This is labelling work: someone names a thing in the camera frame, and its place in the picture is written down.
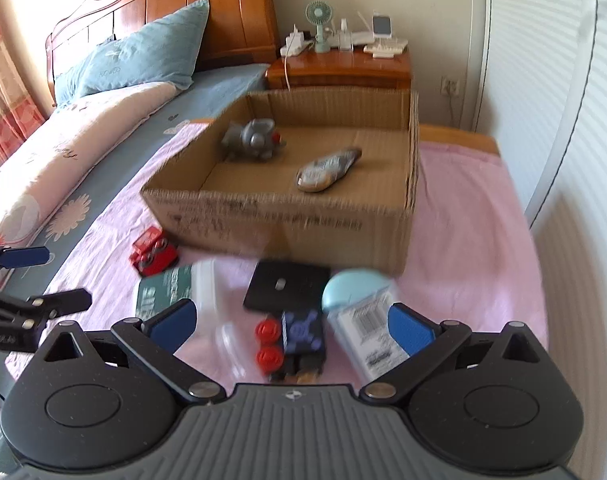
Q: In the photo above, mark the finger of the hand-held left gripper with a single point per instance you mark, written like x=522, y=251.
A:
x=23, y=256
x=63, y=302

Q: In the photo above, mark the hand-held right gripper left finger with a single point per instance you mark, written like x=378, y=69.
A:
x=176, y=324

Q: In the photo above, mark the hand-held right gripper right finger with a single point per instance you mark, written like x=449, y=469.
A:
x=408, y=327

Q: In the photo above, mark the green white plastic bottle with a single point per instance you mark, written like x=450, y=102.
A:
x=166, y=290

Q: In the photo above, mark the white box with barcode label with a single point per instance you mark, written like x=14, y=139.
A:
x=363, y=327

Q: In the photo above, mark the clear plastic jar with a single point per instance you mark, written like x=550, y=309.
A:
x=228, y=340

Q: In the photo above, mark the silver red tube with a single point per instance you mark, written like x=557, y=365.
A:
x=151, y=252

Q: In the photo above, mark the black toy with red wheels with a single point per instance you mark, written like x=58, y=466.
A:
x=301, y=342

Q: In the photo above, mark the cardboard box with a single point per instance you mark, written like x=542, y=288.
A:
x=283, y=230

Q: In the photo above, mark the light blue round case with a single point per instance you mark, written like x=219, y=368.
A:
x=353, y=285

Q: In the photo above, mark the pink cloth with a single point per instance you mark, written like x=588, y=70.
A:
x=463, y=240

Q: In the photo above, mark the black square plate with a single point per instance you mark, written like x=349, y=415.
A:
x=286, y=287

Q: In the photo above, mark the pink white quilt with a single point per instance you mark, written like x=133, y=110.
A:
x=83, y=140

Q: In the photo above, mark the orange patterned curtain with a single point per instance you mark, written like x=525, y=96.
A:
x=3, y=100

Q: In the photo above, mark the grey elephant toy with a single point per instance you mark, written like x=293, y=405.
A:
x=253, y=140

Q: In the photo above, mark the blue pillow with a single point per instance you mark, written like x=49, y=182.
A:
x=138, y=55

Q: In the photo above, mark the bed with blue sheet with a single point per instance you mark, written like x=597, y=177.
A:
x=218, y=82

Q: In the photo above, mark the white louvred wardrobe door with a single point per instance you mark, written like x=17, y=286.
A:
x=558, y=110

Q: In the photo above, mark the wooden nightstand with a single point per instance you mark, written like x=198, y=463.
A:
x=343, y=70

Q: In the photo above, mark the white remote control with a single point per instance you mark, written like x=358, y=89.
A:
x=383, y=50

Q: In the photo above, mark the white power strip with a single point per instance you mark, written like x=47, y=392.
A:
x=296, y=50

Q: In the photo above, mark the small clear spray bottle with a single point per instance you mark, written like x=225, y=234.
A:
x=344, y=35

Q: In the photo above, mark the white phone stand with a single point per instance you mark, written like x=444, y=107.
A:
x=383, y=25

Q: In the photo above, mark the white charger plug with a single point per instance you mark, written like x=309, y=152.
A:
x=295, y=35

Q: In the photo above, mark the wooden headboard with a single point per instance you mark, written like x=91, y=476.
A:
x=223, y=5

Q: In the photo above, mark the green desk fan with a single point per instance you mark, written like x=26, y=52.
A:
x=317, y=17

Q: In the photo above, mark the low wall socket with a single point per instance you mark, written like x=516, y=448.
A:
x=451, y=85

